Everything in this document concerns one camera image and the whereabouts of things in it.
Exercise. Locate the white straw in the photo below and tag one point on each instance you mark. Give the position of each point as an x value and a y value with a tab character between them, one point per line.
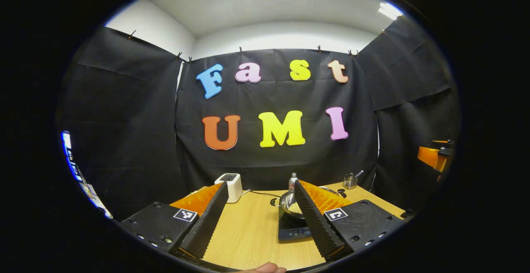
359	174

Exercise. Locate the metal drink bottle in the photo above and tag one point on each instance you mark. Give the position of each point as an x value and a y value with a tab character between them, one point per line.
292	182

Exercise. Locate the black induction cooktop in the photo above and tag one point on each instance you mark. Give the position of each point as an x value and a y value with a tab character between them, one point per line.
290	228

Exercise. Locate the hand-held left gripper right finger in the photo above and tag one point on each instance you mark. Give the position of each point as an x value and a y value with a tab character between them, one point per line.
314	223

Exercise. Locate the small ceiling light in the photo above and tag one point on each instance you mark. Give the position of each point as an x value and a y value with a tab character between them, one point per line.
390	11

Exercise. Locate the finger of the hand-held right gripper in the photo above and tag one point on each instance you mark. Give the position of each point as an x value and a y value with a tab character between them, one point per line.
441	142
428	157

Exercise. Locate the pile of soybeans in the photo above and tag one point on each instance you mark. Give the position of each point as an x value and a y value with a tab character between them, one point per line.
295	209

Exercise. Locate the white toaster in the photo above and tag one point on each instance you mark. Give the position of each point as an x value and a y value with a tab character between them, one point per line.
230	186

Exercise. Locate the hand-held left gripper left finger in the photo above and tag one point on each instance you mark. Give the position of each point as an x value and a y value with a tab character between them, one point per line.
207	223

